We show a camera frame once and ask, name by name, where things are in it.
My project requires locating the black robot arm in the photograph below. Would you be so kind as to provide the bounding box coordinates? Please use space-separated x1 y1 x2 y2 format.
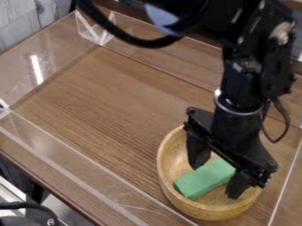
77 0 297 199

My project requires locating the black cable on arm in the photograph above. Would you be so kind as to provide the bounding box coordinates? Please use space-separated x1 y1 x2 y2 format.
258 98 292 145

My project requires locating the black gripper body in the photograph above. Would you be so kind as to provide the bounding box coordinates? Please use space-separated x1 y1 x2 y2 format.
185 100 278 187

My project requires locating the clear acrylic corner bracket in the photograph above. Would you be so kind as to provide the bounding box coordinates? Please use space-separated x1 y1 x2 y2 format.
75 11 115 46

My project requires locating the brown wooden bowl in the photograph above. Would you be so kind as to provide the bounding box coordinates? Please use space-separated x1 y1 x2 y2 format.
157 126 262 222

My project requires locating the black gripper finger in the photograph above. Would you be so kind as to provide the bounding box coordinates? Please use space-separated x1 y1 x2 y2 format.
186 131 212 170
226 169 257 200

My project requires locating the green rectangular block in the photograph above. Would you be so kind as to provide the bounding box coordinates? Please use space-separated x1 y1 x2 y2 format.
174 158 237 200

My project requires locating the black cable lower left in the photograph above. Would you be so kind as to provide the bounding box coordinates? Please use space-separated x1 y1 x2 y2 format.
0 201 58 226

